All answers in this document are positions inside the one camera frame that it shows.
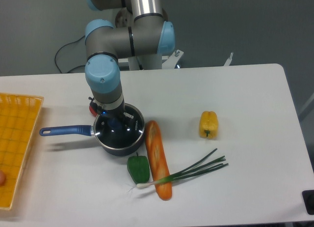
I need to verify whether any glass lid with blue knob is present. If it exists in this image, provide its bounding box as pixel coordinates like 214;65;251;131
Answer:
94;104;145;149

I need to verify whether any yellow bell pepper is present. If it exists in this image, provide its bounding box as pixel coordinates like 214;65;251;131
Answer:
199;111;219;139

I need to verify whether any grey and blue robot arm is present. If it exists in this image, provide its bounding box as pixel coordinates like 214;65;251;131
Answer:
85;0;175;118

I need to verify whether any green bell pepper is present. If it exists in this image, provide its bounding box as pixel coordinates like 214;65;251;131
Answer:
127;153;150;184

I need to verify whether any black object at table edge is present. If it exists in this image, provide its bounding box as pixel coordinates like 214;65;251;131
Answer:
302;190;314;215

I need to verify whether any baguette bread loaf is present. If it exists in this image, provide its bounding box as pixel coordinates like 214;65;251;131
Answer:
145;120;172;200

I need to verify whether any green spring onion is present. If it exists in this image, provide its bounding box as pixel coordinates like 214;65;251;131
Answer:
135;149;229;189

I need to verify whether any yellow woven basket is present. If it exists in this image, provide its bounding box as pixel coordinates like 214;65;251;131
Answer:
0;93;44;210

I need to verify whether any blue handled saucepan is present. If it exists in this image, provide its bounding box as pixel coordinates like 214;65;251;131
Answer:
39;118;144;156

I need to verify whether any red bell pepper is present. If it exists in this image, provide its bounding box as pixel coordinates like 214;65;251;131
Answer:
89;102;98;117

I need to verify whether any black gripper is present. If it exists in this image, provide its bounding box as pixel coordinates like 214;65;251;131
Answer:
88;97;134;128

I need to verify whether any black cable on floor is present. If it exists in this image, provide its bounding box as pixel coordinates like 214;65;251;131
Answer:
54;35;87;74

